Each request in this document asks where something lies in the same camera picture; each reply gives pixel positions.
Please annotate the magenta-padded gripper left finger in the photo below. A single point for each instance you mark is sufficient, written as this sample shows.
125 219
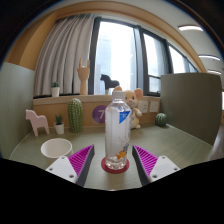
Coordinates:
63 166

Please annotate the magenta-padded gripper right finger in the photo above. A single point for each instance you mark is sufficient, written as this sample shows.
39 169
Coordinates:
161 168

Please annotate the clear plastic water bottle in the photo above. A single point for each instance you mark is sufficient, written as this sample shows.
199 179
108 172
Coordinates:
117 133

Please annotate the pale yellow paper cup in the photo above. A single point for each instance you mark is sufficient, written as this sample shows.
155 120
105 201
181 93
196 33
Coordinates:
56 147

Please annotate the small plant in white pot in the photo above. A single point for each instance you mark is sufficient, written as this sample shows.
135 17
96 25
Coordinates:
55 91
59 128

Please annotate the flat round red coaster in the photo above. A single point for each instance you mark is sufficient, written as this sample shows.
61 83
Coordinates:
115 171

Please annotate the small round green cactus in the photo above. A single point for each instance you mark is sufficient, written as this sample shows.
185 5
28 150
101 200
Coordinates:
161 119

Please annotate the tall green cactus decoration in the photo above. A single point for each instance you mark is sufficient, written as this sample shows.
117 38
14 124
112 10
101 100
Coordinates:
75 115

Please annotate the pink horse figurine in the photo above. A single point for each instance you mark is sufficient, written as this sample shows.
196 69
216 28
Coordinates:
36 120

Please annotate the round purple number sign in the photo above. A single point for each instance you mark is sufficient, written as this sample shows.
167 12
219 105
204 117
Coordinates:
98 114

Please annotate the grey-green desk partition panel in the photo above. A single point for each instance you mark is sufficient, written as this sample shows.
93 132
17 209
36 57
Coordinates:
190 103
13 110

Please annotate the beige mouse plush toy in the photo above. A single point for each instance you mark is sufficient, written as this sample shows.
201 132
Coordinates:
136 100

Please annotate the wooden hand figure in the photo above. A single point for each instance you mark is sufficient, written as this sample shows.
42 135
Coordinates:
83 78

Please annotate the black horse figurine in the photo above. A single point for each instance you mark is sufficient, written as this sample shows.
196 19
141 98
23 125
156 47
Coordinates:
109 82

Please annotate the grey curtain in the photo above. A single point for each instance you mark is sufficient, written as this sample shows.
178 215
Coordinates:
63 56

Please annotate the dark-framed window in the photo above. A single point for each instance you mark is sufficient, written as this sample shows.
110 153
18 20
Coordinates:
116 53

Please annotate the ceiling lights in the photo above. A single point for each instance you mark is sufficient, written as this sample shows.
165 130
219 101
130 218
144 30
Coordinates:
190 28

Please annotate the white wall socket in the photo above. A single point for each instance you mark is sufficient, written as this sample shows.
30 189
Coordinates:
154 106
143 107

